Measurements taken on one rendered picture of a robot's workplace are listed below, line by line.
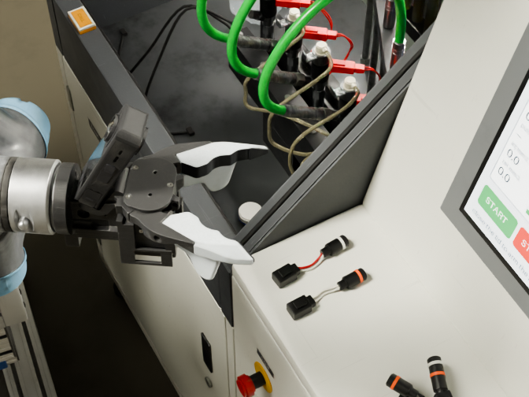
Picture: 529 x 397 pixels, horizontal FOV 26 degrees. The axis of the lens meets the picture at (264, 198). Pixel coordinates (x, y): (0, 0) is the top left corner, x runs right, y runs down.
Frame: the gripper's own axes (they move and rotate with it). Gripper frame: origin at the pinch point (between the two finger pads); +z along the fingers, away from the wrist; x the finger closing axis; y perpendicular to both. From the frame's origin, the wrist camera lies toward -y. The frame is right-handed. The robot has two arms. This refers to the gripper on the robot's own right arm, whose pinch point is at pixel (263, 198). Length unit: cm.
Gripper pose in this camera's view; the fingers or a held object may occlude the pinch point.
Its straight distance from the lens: 110.6
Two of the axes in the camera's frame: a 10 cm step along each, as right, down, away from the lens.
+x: -0.9, 7.1, -6.9
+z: 10.0, 0.7, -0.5
